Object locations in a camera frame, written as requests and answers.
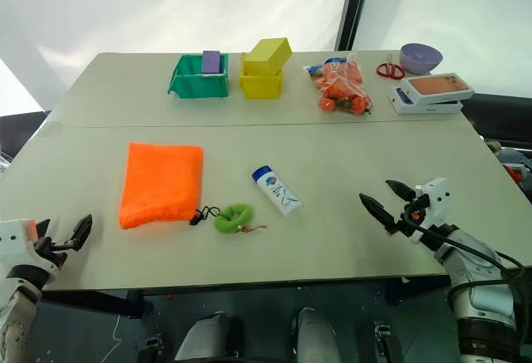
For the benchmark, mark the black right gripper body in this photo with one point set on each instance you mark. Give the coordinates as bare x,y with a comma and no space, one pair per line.
409,217

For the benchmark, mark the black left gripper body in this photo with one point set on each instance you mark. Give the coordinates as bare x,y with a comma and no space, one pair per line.
50,250

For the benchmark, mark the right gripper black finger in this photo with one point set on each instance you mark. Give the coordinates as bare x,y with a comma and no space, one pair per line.
401,189
376,210

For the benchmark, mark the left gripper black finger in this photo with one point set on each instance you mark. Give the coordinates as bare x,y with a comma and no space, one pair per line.
42,228
81,232

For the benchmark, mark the white bottle with blue cap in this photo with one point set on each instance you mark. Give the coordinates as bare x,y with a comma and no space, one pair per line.
277,192

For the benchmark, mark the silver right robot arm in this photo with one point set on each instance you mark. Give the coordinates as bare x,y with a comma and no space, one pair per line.
478,296

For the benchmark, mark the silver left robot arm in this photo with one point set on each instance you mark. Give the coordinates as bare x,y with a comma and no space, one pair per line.
16,317

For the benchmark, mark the clear bag of carrots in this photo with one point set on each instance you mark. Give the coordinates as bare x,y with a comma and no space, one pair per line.
343,84

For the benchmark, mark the white phone box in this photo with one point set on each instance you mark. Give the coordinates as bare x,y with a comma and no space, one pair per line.
420,107

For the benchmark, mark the phone box with orange picture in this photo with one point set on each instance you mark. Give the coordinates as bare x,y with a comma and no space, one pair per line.
436,87

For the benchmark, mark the grey device with red part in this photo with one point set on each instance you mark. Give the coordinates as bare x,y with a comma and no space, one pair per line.
515,159

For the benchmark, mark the purple bowl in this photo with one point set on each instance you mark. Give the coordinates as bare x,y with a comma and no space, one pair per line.
420,60

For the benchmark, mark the grey rounded shape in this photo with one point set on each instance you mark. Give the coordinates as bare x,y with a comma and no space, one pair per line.
316,338
203,338

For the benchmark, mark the yellow plastic bin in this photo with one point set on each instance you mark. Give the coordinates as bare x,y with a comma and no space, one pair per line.
262,86

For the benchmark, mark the green plastic bin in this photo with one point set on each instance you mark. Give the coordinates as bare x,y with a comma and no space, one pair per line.
199,86

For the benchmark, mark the yellow foam block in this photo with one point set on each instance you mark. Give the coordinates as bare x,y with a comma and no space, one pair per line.
266,56

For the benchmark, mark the purple foam block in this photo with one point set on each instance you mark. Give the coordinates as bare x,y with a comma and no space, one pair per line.
211,62

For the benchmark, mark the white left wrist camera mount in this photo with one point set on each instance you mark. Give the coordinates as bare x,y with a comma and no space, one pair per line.
14,240

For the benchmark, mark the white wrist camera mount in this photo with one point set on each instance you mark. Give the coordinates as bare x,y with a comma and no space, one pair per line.
436,197
14,240

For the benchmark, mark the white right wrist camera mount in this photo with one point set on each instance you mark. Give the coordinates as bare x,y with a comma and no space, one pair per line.
436,197

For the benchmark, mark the black metal bracket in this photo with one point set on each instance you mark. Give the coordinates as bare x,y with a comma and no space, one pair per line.
388,342

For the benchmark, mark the black table frame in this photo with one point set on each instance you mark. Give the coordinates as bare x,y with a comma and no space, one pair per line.
249,288

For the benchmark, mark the dark window frame post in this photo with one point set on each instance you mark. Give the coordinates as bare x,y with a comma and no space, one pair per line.
353,6

